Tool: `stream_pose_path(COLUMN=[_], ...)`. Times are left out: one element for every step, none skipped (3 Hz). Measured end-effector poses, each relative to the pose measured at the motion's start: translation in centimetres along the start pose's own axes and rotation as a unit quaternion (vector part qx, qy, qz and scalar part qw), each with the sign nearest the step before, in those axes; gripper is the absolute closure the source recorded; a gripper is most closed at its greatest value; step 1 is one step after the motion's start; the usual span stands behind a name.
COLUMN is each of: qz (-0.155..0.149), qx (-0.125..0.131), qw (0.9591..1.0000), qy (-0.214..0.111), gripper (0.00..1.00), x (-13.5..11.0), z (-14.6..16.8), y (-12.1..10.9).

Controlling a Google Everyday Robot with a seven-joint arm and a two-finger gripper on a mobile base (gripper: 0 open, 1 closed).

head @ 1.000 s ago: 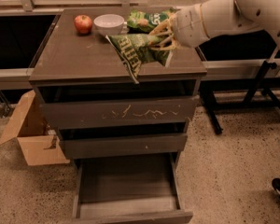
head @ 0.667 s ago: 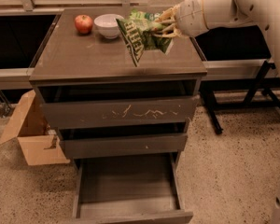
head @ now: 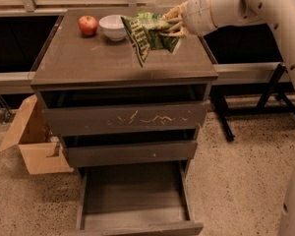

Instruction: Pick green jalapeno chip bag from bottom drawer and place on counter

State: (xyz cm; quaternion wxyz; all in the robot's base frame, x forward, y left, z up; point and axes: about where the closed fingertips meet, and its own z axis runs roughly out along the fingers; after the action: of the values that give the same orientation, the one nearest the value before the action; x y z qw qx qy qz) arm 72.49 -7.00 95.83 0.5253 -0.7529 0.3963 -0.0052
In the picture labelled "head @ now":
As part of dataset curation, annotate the green jalapeno chip bag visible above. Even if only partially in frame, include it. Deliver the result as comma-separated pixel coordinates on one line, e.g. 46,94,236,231
121,15,180,66

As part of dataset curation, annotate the grey drawer cabinet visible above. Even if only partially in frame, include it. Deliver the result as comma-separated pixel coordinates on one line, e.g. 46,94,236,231
29,6,219,236

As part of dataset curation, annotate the red apple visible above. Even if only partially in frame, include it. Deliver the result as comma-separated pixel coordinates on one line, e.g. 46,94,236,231
79,16,97,35

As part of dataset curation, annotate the grey middle drawer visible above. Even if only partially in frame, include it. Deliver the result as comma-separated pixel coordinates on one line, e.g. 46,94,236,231
63,129,198,167

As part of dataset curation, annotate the white ceramic bowl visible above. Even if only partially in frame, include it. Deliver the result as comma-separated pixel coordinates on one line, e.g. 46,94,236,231
99,15,127,41

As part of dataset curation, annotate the green snack bag on counter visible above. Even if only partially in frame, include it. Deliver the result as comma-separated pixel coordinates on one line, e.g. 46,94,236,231
136,9,187,22

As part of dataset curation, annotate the grey top drawer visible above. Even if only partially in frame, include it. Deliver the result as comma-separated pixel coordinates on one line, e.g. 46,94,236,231
41,84,208,137

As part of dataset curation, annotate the brown cardboard box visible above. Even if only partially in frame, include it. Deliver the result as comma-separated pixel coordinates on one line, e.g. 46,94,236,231
0,95,74,174

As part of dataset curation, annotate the grey bottom drawer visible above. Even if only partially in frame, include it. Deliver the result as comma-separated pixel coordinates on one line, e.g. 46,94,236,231
76,161,204,236

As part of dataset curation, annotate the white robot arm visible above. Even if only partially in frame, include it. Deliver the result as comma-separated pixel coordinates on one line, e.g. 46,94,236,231
162,0,295,236

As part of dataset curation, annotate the grey drawer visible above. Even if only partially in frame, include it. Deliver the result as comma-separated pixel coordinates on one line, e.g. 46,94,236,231
41,84,208,137
63,129,198,167
76,161,204,236

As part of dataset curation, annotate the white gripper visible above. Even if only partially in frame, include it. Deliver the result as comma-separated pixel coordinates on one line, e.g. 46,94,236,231
160,0,217,37

